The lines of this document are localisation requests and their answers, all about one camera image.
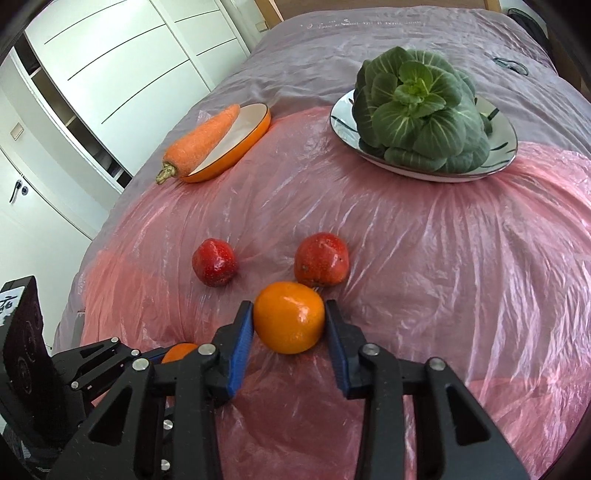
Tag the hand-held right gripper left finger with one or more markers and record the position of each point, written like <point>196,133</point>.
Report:
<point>242,341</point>

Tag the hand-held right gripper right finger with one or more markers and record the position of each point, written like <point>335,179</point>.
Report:
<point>337,350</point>

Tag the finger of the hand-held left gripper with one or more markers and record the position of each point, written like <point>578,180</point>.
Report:
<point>166,434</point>
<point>92,364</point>

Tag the orange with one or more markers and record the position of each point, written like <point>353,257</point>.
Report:
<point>288,318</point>
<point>180,353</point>

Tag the red apple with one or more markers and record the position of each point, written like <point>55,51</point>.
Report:
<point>214,262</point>
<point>322,261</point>

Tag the pink plastic sheet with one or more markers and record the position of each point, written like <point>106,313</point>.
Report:
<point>415,277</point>

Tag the white door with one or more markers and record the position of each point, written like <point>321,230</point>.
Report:
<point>37,230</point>

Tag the carrot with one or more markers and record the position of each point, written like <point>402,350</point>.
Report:
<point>203,138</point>

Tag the orange-rimmed white plate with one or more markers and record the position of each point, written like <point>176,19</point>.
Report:
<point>247,129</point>

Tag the green bok choy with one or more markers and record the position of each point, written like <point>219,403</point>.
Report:
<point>415,110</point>

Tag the white patterned plate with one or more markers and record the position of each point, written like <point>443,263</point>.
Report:
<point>501,138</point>

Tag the white wardrobe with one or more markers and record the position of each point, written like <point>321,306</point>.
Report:
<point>115,69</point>

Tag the wooden headboard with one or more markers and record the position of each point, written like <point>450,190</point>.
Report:
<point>272,8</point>

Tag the wooden nightstand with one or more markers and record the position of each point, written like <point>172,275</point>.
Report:
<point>570,64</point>

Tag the black backpack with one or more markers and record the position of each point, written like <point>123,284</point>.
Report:
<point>528,23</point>

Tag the beige wall switch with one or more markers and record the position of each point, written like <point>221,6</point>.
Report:
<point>17,131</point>

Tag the small switch beside headboard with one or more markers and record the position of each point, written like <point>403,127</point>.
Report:
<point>262,24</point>

